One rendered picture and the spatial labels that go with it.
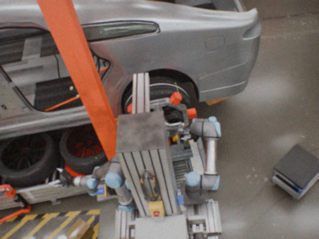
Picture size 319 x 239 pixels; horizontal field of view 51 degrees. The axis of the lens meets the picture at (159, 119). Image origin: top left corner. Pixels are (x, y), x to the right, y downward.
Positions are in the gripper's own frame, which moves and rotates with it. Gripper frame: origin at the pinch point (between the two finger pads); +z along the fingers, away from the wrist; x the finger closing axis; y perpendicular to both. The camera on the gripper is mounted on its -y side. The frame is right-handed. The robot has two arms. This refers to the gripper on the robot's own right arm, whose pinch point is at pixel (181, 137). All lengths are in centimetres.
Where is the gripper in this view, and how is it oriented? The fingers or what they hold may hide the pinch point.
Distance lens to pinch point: 318.1
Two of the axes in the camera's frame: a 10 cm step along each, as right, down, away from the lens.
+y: -1.2, -6.3, -7.6
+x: 1.5, 7.5, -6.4
